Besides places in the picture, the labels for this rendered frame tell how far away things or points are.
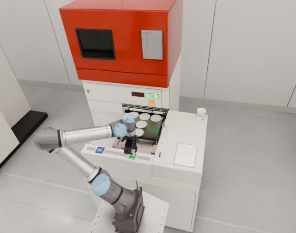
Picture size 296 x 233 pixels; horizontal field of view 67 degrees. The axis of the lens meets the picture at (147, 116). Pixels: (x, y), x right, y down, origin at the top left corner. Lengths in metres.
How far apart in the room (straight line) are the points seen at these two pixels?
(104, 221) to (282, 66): 2.89
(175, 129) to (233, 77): 1.87
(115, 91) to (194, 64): 1.65
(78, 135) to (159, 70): 0.85
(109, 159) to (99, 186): 0.45
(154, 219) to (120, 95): 1.10
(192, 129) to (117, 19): 1.00
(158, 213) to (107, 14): 1.38
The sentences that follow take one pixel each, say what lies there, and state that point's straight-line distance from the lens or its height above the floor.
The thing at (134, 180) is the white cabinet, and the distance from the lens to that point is 1.83.
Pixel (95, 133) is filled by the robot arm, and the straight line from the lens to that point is 1.25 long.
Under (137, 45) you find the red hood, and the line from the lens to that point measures 1.74.
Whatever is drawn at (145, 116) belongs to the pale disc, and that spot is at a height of 0.90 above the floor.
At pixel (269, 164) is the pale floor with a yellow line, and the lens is 3.10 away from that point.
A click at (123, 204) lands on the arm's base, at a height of 1.05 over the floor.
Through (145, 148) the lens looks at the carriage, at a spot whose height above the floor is 0.88.
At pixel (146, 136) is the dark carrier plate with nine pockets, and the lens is 1.88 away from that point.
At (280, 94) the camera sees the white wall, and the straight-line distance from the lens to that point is 3.75.
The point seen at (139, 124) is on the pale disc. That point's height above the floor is 0.90.
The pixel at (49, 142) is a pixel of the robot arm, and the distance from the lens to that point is 1.24.
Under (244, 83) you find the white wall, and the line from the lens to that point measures 3.59.
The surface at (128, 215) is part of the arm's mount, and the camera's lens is 1.35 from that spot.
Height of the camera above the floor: 2.22
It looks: 40 degrees down
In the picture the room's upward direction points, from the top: 4 degrees counter-clockwise
